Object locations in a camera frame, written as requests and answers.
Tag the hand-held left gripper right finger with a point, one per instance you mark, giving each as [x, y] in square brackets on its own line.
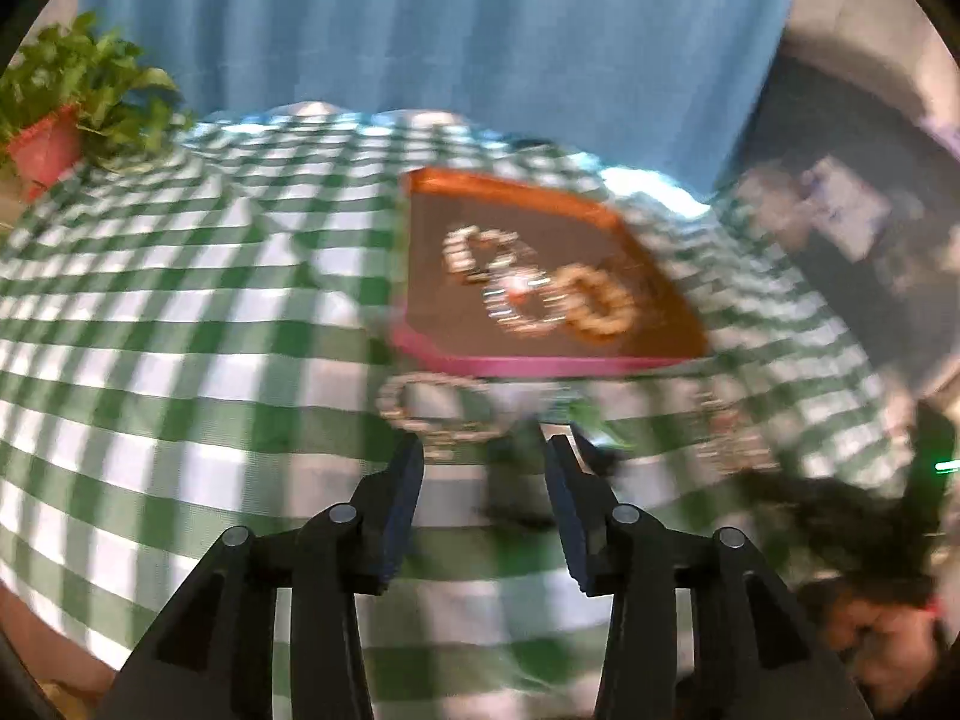
[564, 510]

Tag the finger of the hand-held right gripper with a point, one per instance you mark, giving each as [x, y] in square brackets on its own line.
[600, 459]

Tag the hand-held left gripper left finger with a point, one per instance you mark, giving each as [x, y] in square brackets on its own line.
[401, 510]

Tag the orange metal tray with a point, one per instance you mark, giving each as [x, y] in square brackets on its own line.
[660, 315]

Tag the person's right hand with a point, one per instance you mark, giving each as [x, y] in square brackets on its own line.
[885, 645]

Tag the green checkered tablecloth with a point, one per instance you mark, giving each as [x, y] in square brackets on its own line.
[187, 360]

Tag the blue curtain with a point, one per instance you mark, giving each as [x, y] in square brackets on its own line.
[450, 37]

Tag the potted green plant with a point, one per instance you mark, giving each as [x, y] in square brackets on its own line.
[67, 105]

